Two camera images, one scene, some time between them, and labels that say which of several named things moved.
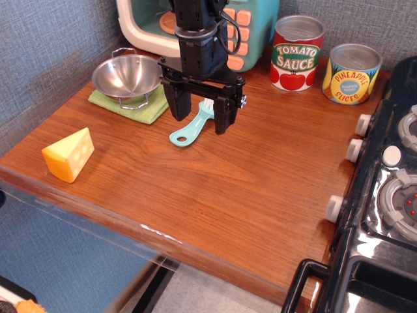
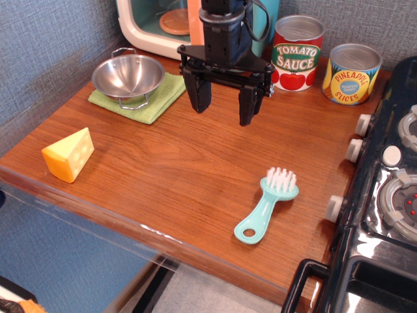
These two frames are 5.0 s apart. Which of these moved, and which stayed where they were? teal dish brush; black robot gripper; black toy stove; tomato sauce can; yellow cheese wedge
Moved: teal dish brush; black robot gripper
Stayed: tomato sauce can; yellow cheese wedge; black toy stove
